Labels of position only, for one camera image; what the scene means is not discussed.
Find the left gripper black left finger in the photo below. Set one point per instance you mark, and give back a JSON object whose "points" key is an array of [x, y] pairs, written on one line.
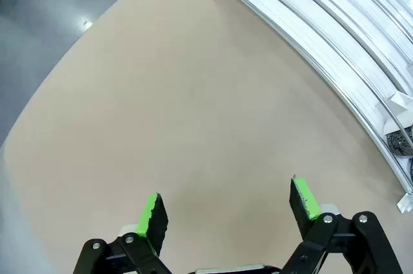
{"points": [[155, 222]]}

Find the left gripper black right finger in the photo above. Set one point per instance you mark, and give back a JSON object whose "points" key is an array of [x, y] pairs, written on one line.
{"points": [[303, 209]]}

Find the black Pepsi can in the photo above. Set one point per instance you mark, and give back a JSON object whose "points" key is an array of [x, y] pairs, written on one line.
{"points": [[400, 143]]}

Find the clear can dispenser rack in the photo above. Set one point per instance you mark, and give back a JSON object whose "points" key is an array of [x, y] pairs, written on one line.
{"points": [[322, 13]]}

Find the small white floor fitting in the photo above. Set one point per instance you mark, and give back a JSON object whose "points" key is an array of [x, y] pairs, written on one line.
{"points": [[86, 24]]}

